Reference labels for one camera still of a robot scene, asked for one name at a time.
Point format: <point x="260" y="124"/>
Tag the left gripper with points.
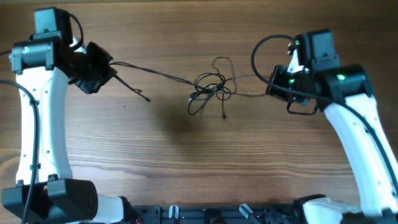
<point x="108" y="73"/>

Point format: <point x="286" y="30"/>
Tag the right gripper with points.
<point x="281" y="72"/>

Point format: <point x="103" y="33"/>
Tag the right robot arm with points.
<point x="346" y="97"/>

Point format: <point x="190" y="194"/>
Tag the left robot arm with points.
<point x="45" y="65"/>

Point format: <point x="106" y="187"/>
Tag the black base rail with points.
<point x="267" y="214"/>

